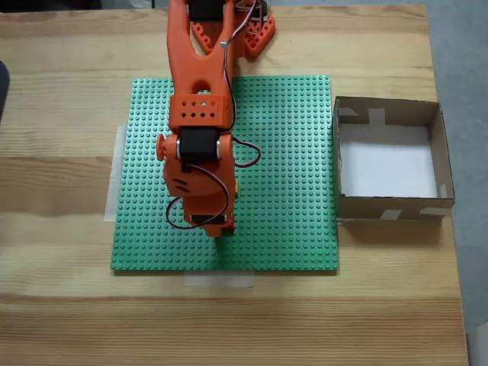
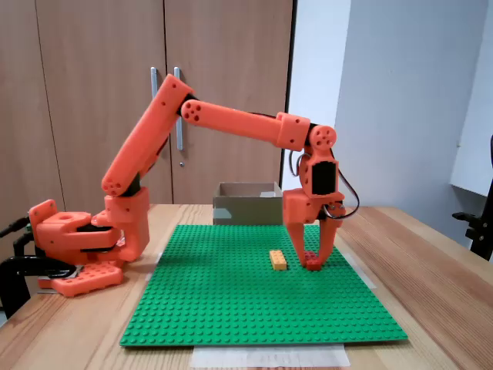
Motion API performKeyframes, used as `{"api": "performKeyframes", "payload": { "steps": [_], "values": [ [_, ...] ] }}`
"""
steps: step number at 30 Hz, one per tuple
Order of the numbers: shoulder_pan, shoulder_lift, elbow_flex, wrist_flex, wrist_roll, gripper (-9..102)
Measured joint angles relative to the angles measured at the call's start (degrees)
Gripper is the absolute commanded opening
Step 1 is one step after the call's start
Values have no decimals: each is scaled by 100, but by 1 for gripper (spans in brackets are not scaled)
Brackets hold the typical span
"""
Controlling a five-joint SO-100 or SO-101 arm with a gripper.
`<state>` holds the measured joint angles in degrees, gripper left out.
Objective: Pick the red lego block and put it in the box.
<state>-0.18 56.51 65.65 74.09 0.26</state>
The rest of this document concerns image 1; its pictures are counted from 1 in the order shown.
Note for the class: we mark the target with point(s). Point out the black rounded object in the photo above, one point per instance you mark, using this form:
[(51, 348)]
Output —
[(3, 91)]

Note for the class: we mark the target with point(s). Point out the translucent masking tape strip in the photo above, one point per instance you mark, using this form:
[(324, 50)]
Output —
[(114, 171), (219, 280)]

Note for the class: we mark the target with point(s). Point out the cardboard box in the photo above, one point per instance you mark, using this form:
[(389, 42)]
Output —
[(385, 167)]

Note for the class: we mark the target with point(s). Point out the green lego baseplate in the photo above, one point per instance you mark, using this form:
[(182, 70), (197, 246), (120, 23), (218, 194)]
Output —
[(286, 190)]

